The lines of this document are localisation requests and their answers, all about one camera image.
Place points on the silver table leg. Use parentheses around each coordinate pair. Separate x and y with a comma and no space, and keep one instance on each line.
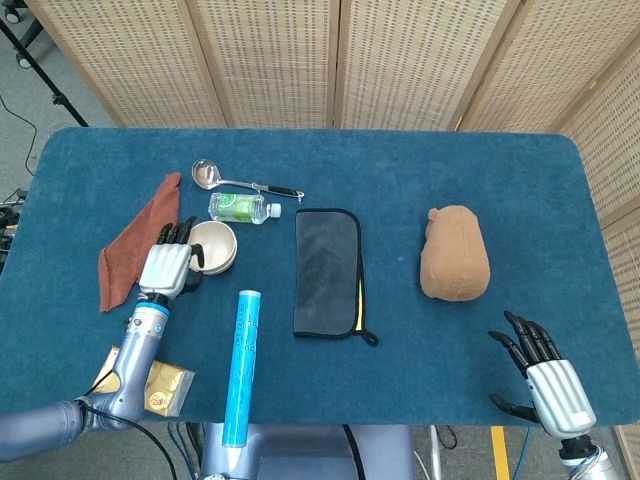
(436,450)

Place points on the blue wrap roll tube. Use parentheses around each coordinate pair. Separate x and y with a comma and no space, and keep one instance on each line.
(242,375)

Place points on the rust brown cloth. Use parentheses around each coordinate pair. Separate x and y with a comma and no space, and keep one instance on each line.
(125,260)

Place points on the brown plush toy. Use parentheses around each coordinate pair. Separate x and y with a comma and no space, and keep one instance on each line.
(455,255)

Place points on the gold foil packet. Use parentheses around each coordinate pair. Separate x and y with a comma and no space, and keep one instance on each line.
(167,387)

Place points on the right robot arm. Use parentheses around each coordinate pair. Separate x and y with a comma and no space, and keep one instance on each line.
(587,457)

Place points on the dark equipment cart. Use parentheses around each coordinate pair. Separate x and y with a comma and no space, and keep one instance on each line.
(7,220)

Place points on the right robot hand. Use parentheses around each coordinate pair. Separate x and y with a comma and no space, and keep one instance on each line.
(560,395)

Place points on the grey robot torso base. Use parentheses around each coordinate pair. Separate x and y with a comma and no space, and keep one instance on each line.
(300,452)

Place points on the clear bottle green label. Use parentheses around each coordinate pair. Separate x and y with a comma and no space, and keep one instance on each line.
(235,207)

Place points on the grey towel black trim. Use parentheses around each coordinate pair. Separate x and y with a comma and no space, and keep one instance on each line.
(325,270)

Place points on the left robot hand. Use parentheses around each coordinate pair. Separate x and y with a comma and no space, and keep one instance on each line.
(162,270)

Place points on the black tripod stand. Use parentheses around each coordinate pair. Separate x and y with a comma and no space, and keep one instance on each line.
(45,77)

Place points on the blue table cover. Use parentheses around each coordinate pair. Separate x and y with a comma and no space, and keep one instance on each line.
(425,165)

